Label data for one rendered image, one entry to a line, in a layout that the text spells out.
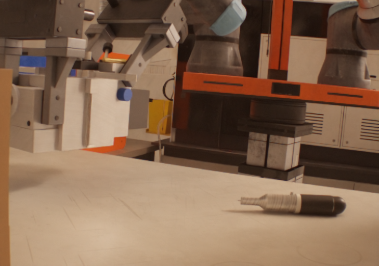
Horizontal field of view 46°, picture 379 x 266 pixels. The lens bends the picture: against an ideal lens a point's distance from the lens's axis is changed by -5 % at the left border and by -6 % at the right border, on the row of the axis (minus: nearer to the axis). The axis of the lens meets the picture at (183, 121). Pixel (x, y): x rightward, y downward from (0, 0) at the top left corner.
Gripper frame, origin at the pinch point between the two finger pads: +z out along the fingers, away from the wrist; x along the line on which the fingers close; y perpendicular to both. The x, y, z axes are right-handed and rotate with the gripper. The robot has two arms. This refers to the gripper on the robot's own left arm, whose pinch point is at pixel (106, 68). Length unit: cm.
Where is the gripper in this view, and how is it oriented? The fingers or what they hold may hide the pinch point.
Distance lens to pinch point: 70.0
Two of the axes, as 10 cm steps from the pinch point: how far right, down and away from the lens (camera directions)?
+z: -4.2, 7.8, -4.6
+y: -3.7, -6.1, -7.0
